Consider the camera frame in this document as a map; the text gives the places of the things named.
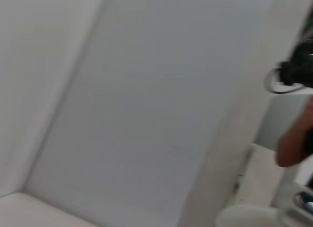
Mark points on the bare person forearm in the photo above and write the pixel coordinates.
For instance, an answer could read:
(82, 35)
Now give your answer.
(292, 146)

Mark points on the white round object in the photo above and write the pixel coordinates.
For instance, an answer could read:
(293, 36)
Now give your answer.
(244, 216)

